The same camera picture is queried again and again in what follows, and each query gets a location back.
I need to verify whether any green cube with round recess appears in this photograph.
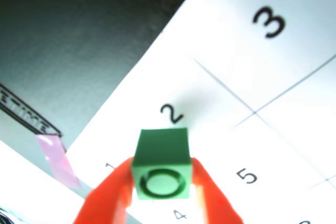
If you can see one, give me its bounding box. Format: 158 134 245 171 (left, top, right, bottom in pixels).
131 127 192 200

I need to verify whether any black printed label strip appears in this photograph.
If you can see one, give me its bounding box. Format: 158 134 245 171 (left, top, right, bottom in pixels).
0 83 62 137

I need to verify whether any white numbered grid paper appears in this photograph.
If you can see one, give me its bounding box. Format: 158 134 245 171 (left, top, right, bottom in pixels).
64 0 336 224

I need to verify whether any pink tape piece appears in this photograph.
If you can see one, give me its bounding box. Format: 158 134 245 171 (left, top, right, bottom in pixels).
35 134 81 188

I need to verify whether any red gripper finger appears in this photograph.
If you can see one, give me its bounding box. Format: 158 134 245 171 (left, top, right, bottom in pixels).
191 157 244 224
72 157 138 224

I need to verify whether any white base sheet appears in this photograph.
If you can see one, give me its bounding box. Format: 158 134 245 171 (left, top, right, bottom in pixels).
0 140 142 224

